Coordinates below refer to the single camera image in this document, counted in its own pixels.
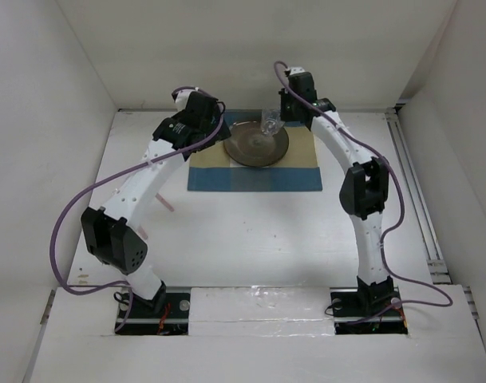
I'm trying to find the clear plastic cup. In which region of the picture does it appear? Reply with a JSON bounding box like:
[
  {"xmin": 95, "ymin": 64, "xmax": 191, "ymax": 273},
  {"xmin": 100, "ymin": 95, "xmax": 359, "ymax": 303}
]
[{"xmin": 260, "ymin": 109, "xmax": 284, "ymax": 136}]

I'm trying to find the dark olive round plate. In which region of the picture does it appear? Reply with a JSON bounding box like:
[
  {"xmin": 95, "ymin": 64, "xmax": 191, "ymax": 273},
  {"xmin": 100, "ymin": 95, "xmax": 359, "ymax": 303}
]
[{"xmin": 223, "ymin": 121, "xmax": 290, "ymax": 168}]

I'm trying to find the blue beige cloth placemat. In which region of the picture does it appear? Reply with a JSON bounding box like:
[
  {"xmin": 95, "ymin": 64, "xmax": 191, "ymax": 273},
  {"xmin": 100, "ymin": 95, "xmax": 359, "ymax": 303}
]
[{"xmin": 188, "ymin": 123, "xmax": 322, "ymax": 192}]

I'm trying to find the pink handled knife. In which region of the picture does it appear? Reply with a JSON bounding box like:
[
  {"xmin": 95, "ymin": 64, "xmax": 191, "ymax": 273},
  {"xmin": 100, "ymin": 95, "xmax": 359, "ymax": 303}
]
[{"xmin": 156, "ymin": 193, "xmax": 175, "ymax": 212}]

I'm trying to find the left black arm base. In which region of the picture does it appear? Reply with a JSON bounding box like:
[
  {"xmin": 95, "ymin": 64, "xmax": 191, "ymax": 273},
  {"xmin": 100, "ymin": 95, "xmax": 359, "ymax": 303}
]
[{"xmin": 113, "ymin": 287, "xmax": 192, "ymax": 336}]

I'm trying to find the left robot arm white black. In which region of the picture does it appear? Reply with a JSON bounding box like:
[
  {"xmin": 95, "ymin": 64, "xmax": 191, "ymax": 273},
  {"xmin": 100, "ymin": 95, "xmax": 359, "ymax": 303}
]
[{"xmin": 81, "ymin": 88, "xmax": 231, "ymax": 317}]

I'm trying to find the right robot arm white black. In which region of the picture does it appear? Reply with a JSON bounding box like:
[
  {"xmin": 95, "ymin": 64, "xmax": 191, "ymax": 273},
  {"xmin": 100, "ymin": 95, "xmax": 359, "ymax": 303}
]
[{"xmin": 279, "ymin": 67, "xmax": 397, "ymax": 318}]

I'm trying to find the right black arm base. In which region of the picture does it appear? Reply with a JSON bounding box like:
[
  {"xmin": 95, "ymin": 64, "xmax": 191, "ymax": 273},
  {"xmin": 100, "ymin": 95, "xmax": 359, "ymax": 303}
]
[{"xmin": 325, "ymin": 289, "xmax": 409, "ymax": 335}]

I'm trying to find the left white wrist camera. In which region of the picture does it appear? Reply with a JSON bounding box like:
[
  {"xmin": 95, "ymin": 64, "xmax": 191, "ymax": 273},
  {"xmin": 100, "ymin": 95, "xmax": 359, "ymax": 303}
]
[{"xmin": 172, "ymin": 86, "xmax": 199, "ymax": 111}]

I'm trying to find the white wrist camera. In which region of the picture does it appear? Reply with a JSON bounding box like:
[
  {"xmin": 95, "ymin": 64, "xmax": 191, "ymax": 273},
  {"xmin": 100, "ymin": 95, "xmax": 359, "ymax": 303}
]
[
  {"xmin": 172, "ymin": 86, "xmax": 199, "ymax": 111},
  {"xmin": 284, "ymin": 66, "xmax": 306, "ymax": 77}
]

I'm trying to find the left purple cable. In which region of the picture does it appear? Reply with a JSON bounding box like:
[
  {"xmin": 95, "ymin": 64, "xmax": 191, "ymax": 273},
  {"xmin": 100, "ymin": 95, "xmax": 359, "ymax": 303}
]
[{"xmin": 50, "ymin": 85, "xmax": 227, "ymax": 333}]

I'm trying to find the purple cable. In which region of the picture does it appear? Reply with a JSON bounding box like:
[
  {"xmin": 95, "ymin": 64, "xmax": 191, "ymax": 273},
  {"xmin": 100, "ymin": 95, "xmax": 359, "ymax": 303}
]
[
  {"xmin": 273, "ymin": 60, "xmax": 455, "ymax": 326},
  {"xmin": 50, "ymin": 85, "xmax": 227, "ymax": 333}
]

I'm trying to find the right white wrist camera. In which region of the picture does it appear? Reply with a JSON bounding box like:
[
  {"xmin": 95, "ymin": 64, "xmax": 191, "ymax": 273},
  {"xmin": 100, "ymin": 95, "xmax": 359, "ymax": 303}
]
[{"xmin": 284, "ymin": 66, "xmax": 306, "ymax": 77}]

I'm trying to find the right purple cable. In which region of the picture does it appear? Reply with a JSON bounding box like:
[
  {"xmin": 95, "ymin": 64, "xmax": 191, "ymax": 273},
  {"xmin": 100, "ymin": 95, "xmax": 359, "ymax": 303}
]
[{"xmin": 273, "ymin": 60, "xmax": 455, "ymax": 326}]

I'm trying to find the pink handled fork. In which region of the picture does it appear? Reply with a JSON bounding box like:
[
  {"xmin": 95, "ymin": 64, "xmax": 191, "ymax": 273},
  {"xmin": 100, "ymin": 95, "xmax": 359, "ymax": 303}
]
[{"xmin": 138, "ymin": 226, "xmax": 148, "ymax": 240}]

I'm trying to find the aluminium rail right side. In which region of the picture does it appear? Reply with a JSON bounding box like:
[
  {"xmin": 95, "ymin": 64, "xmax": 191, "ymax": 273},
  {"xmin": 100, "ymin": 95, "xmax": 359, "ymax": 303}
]
[{"xmin": 384, "ymin": 104, "xmax": 481, "ymax": 320}]

